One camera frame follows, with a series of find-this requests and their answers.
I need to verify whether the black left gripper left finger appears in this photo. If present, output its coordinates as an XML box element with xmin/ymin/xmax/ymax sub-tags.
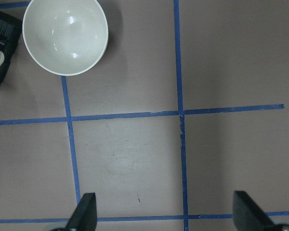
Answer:
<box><xmin>65</xmin><ymin>192</ymin><xmax>97</xmax><ymax>231</ymax></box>

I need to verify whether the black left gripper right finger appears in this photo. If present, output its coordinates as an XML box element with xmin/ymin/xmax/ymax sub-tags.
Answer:
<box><xmin>233</xmin><ymin>191</ymin><xmax>276</xmax><ymax>231</ymax></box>

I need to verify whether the white ceramic bowl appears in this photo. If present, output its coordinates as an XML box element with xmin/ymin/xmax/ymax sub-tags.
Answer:
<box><xmin>22</xmin><ymin>0</ymin><xmax>109</xmax><ymax>76</ymax></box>

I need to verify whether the black dish rack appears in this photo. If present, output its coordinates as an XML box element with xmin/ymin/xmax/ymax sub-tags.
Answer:
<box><xmin>0</xmin><ymin>11</ymin><xmax>23</xmax><ymax>85</ymax></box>

